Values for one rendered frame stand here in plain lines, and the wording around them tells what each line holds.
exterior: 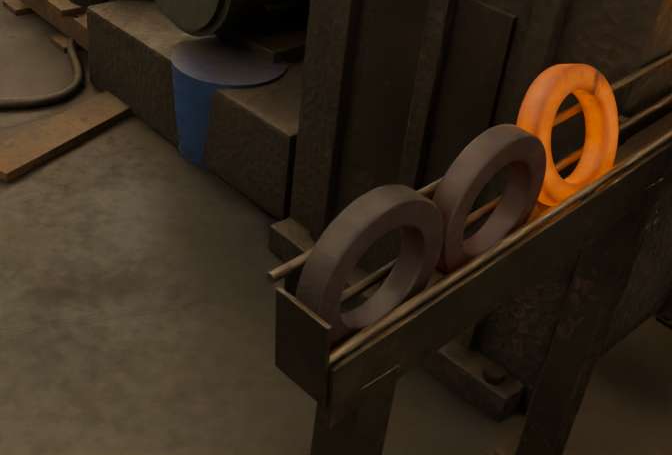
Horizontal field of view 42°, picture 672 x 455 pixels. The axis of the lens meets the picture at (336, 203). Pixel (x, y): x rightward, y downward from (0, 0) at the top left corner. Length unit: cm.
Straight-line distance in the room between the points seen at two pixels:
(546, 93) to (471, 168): 21
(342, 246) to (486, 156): 21
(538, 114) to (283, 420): 81
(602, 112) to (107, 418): 100
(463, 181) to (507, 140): 7
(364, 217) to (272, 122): 124
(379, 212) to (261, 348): 99
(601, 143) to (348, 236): 50
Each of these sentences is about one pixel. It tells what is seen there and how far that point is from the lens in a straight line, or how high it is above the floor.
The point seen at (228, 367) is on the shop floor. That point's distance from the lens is 173.
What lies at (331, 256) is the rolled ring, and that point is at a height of 73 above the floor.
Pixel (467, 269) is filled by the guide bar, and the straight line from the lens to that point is 96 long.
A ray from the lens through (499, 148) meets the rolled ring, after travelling 93.
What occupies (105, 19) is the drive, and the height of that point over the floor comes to 24.
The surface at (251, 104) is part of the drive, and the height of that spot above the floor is 25.
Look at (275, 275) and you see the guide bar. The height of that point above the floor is 68.
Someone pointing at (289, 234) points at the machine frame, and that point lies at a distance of 196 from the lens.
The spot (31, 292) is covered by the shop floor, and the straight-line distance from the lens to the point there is 192.
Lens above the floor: 121
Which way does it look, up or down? 33 degrees down
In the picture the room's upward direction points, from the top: 7 degrees clockwise
